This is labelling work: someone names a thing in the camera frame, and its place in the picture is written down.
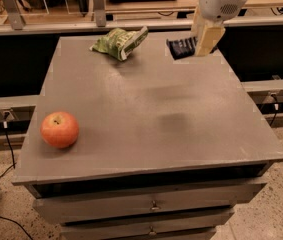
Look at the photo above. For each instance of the grey metal railing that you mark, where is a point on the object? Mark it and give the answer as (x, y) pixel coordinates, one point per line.
(151, 24)

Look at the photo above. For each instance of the lower grey drawer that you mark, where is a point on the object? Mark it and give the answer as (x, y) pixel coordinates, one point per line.
(186, 225)

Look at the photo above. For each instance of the grey metal bracket left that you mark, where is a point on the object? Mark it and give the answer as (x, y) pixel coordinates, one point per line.
(16, 20)

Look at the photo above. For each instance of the grey drawer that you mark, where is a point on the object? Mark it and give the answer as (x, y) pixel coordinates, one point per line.
(138, 201)
(186, 225)

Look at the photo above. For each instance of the upper grey drawer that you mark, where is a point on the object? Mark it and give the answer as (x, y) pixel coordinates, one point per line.
(138, 201)

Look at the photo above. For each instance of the blue rxbar blueberry wrapper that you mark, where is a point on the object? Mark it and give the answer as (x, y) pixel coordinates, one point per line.
(182, 48)

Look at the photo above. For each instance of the red apple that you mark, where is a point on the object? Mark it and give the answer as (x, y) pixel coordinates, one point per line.
(59, 129)

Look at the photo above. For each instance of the green jalapeno chip bag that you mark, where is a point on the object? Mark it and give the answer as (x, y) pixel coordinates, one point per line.
(120, 43)

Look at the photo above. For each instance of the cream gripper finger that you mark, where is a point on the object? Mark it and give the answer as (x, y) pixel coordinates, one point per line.
(211, 35)
(198, 23)

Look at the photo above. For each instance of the grey metal bracket middle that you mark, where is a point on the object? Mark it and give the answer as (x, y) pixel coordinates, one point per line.
(99, 12)

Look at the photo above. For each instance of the grey drawer cabinet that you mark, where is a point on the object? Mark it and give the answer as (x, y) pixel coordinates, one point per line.
(149, 121)

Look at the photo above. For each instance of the grey metal bracket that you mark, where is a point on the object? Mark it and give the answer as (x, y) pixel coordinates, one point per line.
(99, 12)
(16, 20)

